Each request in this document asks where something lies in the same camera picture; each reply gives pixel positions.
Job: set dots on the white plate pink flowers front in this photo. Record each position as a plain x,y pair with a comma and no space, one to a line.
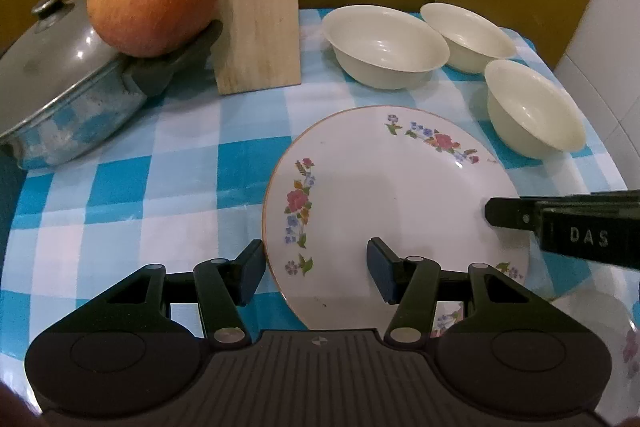
608,318

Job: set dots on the grey metal pot with lid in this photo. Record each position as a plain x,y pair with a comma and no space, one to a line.
64,90

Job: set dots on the gold-rimmed floral plate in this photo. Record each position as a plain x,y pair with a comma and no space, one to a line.
409,177

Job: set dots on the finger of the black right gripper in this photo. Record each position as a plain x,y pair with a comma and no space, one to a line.
526,212
580,195

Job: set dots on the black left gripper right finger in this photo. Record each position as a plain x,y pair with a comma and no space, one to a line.
411,284

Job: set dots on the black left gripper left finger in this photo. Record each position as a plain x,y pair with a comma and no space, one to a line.
224,285

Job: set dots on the cream bowl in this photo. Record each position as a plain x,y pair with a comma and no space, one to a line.
473,40
530,114
384,48

